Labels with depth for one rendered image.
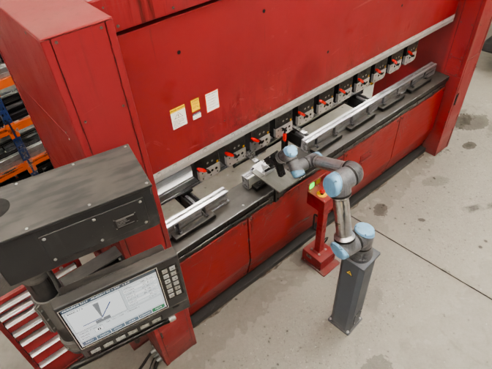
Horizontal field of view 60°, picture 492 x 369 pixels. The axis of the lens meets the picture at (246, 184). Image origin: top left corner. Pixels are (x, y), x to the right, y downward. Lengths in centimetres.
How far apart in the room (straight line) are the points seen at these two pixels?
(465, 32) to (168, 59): 280
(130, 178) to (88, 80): 41
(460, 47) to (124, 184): 338
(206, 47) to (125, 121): 59
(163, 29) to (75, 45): 51
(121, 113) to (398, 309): 248
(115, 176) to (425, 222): 310
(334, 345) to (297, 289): 51
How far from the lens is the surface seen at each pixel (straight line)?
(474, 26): 412
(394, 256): 370
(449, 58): 428
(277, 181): 270
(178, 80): 207
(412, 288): 355
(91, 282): 161
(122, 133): 176
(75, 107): 163
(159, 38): 195
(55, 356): 305
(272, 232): 313
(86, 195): 138
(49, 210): 138
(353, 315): 305
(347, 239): 237
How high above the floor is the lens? 283
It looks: 43 degrees down
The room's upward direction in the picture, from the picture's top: 4 degrees counter-clockwise
